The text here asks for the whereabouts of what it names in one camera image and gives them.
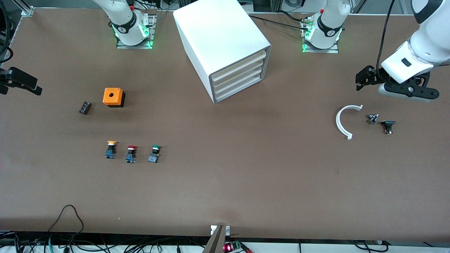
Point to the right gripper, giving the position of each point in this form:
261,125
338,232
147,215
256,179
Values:
17,79

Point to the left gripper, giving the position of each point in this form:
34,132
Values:
377,76

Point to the green push button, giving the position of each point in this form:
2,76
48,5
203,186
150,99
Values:
154,154

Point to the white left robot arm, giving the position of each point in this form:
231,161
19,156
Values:
328,24

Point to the orange button box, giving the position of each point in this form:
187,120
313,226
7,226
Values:
112,95

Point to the yellow push button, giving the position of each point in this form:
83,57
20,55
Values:
110,151

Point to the red push button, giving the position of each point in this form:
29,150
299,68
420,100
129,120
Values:
130,156

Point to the small black knob part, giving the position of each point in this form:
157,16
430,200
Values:
372,118

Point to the black terminal block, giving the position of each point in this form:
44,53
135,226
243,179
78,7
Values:
85,108

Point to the red LED circuit board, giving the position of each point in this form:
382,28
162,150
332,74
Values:
230,247

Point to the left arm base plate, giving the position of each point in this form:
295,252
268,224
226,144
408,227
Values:
332,51

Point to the black switch part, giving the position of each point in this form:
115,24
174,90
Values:
388,123

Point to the white curved bracket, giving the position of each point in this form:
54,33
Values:
338,123

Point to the aluminium frame profile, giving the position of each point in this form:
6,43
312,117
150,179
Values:
24,8

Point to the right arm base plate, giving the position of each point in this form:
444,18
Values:
153,35

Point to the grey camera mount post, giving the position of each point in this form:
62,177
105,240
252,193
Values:
216,242

